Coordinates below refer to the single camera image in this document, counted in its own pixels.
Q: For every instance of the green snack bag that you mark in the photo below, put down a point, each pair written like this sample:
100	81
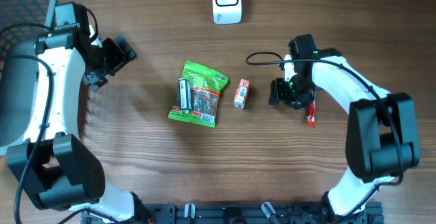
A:
206	87

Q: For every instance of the red snack bar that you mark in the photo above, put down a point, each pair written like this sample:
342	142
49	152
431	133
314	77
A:
311	114

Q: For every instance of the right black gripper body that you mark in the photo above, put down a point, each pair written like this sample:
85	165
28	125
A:
295	92

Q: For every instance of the orange tissue pack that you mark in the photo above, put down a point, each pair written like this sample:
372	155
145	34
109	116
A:
241	94

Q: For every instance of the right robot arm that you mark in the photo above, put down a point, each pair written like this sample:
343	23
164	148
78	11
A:
382	137

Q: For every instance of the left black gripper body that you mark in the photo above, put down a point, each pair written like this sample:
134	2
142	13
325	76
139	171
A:
107	59

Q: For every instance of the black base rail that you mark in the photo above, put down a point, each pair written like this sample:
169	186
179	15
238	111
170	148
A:
294	213

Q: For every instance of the grey plastic mesh basket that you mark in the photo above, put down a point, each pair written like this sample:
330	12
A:
21	22

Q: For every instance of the green white small box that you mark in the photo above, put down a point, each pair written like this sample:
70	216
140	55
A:
184	95

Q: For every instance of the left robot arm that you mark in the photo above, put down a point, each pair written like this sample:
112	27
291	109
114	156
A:
52	166

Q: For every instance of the white barcode scanner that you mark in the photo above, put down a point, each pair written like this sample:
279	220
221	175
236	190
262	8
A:
227	12

